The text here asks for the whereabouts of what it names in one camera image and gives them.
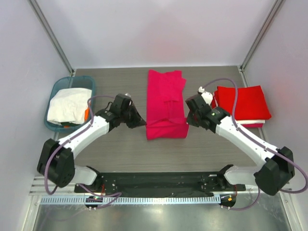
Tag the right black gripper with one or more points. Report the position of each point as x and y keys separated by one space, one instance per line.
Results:
x=195 y=118

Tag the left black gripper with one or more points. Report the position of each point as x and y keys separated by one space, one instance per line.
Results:
x=138 y=121

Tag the pink t shirt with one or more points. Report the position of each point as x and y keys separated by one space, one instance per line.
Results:
x=165 y=116

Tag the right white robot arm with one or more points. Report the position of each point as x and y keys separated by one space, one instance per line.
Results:
x=271 y=172

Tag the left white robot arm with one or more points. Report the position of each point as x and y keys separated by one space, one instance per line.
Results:
x=57 y=159

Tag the orange t shirt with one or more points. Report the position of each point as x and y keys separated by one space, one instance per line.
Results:
x=76 y=115

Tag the teal plastic basket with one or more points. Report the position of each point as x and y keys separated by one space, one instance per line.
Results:
x=66 y=83

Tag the red folded t shirt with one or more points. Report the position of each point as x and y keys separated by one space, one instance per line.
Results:
x=251 y=103

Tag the white crumpled t shirt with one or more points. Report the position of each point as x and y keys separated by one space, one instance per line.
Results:
x=63 y=100

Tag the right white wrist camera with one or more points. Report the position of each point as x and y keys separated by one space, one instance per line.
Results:
x=207 y=96

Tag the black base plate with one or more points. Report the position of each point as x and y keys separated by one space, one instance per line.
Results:
x=164 y=184

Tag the white slotted cable duct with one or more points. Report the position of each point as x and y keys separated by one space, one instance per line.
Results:
x=90 y=200

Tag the aluminium rail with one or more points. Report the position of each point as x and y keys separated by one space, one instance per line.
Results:
x=38 y=188

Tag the right aluminium frame post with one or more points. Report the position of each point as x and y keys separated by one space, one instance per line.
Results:
x=277 y=5

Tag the aluminium frame post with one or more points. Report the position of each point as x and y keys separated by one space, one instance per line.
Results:
x=49 y=31
x=277 y=5

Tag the left aluminium frame post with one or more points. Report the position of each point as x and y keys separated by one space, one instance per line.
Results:
x=49 y=31

